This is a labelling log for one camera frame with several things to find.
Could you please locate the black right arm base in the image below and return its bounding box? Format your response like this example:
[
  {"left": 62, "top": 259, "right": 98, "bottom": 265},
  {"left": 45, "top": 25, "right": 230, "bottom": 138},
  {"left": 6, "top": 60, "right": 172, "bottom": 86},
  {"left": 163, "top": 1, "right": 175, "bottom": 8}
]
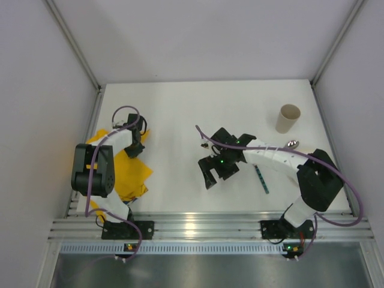
[{"left": 260, "top": 219, "right": 314, "bottom": 239}]

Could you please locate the green handled fork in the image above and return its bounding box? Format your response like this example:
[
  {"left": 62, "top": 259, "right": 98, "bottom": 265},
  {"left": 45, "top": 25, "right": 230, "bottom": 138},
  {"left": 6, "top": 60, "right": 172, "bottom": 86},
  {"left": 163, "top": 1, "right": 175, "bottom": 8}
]
[{"left": 254, "top": 165, "right": 269, "bottom": 194}]

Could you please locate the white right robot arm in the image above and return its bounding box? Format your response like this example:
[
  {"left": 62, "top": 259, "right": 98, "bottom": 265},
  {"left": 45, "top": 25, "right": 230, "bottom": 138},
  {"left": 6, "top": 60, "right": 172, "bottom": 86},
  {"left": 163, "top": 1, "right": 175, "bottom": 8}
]
[{"left": 198, "top": 128, "right": 344, "bottom": 235}]

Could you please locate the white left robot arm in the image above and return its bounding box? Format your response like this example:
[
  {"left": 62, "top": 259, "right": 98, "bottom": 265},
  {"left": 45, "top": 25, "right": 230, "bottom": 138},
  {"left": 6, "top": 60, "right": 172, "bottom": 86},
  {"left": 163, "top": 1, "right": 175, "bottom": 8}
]
[{"left": 71, "top": 113, "right": 148, "bottom": 223}]

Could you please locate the aluminium rail frame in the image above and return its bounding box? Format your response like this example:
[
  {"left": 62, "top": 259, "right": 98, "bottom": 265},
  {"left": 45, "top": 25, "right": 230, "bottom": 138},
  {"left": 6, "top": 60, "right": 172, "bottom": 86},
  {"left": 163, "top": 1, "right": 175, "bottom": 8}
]
[{"left": 48, "top": 212, "right": 374, "bottom": 242}]

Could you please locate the perforated metal cable tray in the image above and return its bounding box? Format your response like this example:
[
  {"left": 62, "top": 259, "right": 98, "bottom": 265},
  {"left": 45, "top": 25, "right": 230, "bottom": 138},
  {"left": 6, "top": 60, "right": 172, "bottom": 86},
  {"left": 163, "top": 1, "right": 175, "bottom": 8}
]
[{"left": 60, "top": 242, "right": 302, "bottom": 255}]

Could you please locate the yellow cartoon placemat cloth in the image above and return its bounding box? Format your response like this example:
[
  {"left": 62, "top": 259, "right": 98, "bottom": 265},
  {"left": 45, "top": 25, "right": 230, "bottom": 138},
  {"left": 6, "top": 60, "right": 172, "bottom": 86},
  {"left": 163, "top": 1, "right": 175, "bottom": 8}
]
[{"left": 84, "top": 129, "right": 152, "bottom": 223}]

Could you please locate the beige paper cup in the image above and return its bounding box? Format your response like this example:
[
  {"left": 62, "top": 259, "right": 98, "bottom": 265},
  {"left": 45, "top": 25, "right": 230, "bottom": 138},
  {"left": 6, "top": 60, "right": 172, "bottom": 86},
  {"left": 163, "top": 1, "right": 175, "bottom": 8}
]
[{"left": 275, "top": 104, "right": 301, "bottom": 134}]

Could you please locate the green handled spoon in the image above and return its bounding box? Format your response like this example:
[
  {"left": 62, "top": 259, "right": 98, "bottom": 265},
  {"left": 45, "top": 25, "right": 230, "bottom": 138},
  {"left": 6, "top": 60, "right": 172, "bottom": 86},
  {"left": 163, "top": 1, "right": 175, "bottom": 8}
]
[{"left": 284, "top": 140, "right": 300, "bottom": 149}]

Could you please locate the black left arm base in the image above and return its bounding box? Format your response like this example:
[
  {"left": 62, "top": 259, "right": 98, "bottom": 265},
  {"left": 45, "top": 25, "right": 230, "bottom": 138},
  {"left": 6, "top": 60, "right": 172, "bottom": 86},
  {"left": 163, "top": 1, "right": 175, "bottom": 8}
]
[{"left": 101, "top": 221, "right": 155, "bottom": 240}]

